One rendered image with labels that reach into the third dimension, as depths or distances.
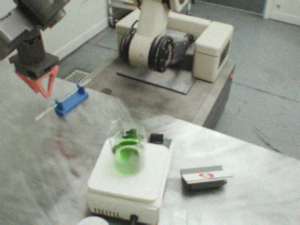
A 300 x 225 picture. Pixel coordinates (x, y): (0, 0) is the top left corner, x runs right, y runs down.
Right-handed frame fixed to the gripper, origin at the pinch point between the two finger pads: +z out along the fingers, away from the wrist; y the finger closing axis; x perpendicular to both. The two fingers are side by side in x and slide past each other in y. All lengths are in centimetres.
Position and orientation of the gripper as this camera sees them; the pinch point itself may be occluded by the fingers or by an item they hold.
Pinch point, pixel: (42, 92)
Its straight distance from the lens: 71.4
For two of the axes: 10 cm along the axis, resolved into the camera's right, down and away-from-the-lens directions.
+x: 5.5, -5.5, 6.3
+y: 8.3, 3.6, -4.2
